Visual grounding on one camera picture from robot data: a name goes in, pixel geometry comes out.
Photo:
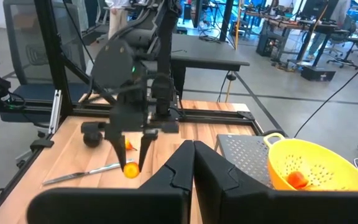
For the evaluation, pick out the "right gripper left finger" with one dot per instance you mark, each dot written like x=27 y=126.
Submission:
x=120 y=205

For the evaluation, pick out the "person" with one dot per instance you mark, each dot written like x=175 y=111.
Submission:
x=340 y=12
x=117 y=18

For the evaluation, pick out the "black mesh office chair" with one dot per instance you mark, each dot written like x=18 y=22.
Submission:
x=26 y=46

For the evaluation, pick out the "grey perforated metal shelf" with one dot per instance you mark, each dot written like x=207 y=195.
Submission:
x=244 y=155

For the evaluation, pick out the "small orange pear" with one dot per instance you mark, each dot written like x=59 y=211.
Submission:
x=296 y=180
x=128 y=145
x=131 y=171

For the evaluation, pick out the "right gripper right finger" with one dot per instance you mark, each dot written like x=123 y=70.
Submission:
x=275 y=208

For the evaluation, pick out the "black computer tower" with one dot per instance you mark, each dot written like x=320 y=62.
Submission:
x=269 y=43

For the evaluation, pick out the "yellow plastic colander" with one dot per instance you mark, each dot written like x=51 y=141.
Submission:
x=322 y=155

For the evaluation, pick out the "dark avocado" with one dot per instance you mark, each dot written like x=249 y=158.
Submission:
x=92 y=140

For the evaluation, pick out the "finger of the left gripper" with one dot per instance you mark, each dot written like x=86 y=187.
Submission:
x=146 y=140
x=118 y=144

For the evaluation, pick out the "silver aluminium bracket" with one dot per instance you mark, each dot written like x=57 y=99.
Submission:
x=55 y=112

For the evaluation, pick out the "black box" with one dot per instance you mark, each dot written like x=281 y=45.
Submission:
x=317 y=74

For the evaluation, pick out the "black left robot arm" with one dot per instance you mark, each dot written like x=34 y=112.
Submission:
x=110 y=62

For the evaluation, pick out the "black aluminium rig frame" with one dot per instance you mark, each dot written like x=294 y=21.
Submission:
x=53 y=46

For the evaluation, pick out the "silver table knife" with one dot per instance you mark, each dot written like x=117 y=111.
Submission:
x=82 y=174

